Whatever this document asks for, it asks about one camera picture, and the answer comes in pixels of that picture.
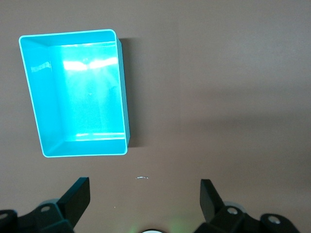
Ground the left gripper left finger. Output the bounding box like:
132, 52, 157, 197
0, 177, 91, 233

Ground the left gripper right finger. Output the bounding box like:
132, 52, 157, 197
195, 179, 302, 233

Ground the turquoise plastic bin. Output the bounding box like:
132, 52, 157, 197
18, 29, 132, 158

